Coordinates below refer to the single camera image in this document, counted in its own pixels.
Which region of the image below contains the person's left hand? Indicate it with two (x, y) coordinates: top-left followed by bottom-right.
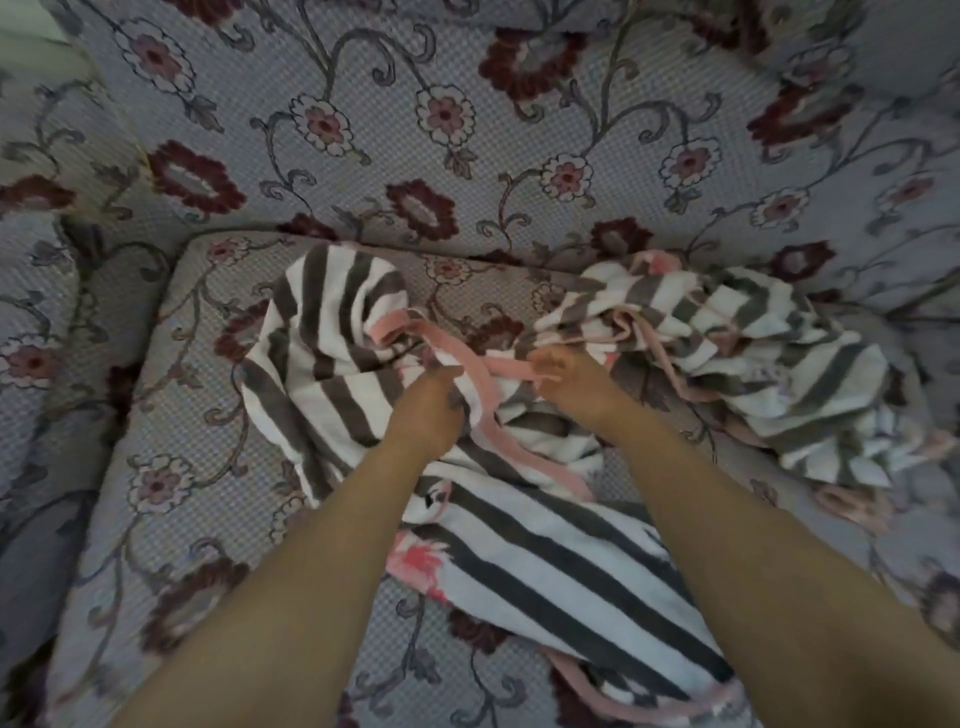
(382, 365), (468, 460)

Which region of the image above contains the person's right hand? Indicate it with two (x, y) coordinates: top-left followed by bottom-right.
(527, 344), (639, 440)

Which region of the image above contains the grey white striped flamingo blanket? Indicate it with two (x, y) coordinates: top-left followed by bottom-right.
(238, 243), (958, 728)

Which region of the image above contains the grey floral sofa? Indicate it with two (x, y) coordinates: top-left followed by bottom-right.
(0, 0), (960, 728)

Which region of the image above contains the person's right forearm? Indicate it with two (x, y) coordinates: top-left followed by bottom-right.
(607, 416), (960, 728)

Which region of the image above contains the person's left forearm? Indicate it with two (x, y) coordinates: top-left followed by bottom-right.
(112, 438), (455, 728)

